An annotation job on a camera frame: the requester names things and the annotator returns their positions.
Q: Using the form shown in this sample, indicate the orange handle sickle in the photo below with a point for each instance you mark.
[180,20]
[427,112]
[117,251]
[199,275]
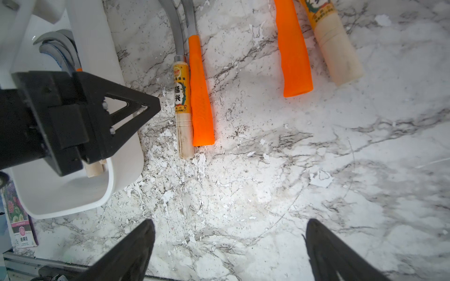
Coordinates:
[64,38]
[203,130]
[294,56]

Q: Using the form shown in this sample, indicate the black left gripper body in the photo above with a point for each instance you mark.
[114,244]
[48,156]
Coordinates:
[66,119]

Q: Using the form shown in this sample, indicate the white plastic storage tray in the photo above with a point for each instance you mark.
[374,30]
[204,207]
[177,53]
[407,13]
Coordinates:
[42,192]

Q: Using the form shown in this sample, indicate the yellow label wooden sickle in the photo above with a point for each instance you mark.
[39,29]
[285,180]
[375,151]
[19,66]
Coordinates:
[60,55]
[339,54]
[182,87]

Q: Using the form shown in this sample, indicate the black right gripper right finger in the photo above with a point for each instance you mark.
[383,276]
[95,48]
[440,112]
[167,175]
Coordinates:
[333,260]

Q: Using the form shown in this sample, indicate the bare wooden handle sickle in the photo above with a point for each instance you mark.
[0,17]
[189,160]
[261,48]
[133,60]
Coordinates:
[95,169]

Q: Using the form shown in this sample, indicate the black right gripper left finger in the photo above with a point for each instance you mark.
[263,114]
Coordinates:
[123,253]

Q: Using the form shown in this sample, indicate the flower seed packet on table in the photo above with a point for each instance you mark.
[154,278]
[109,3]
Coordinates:
[19,222]

